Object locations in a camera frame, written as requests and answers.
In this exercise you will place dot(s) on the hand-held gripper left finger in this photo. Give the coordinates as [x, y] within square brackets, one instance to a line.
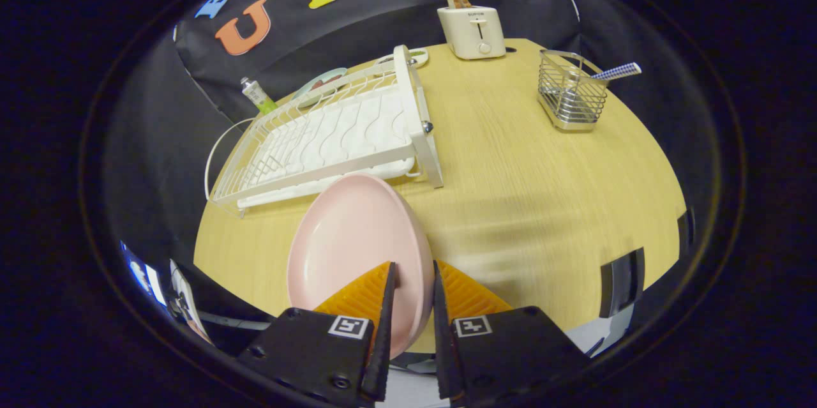
[383, 331]

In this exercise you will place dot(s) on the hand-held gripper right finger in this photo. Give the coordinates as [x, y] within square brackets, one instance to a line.
[443, 331]

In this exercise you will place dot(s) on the pink plate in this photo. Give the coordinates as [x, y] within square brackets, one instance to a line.
[357, 235]

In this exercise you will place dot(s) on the white dish rack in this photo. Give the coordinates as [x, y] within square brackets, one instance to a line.
[332, 133]

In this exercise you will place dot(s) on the light blue plate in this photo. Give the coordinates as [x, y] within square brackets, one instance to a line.
[324, 78]

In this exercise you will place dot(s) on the white divided dish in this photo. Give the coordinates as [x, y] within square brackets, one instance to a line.
[419, 57]

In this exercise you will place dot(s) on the white device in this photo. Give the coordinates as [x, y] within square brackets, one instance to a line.
[182, 293]

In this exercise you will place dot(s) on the computer monitor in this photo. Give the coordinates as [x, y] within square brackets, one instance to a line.
[143, 274]

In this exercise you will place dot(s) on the green and white bottle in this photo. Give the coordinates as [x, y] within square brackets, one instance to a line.
[257, 95]

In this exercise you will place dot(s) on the white toaster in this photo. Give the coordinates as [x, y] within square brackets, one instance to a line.
[472, 31]

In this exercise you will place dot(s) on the black backdrop cloth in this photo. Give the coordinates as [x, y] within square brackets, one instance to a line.
[383, 18]

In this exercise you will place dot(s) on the brown bread slice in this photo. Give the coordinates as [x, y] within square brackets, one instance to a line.
[459, 1]

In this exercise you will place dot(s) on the black bracket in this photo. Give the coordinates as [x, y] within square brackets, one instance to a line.
[622, 280]

